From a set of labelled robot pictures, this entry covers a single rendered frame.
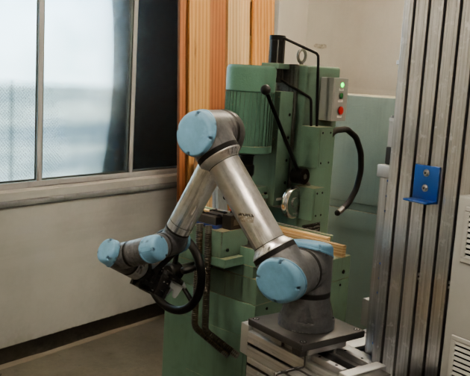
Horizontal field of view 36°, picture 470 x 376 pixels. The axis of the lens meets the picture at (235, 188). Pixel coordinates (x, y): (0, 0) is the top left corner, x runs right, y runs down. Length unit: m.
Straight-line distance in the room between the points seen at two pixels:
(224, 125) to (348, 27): 3.33
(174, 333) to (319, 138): 0.90
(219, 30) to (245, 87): 1.88
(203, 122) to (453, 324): 0.76
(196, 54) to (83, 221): 1.14
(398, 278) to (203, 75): 2.52
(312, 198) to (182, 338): 0.70
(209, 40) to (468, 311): 2.84
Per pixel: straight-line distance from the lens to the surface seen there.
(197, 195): 2.00
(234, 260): 2.38
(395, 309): 1.89
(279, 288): 1.74
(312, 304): 1.88
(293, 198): 2.61
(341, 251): 2.36
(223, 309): 2.52
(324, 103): 2.70
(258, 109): 2.49
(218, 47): 4.32
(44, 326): 3.83
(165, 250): 1.99
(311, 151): 2.61
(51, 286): 3.79
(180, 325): 2.69
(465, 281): 1.69
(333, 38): 5.14
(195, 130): 1.79
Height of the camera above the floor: 1.46
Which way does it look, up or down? 9 degrees down
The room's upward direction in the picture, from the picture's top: 3 degrees clockwise
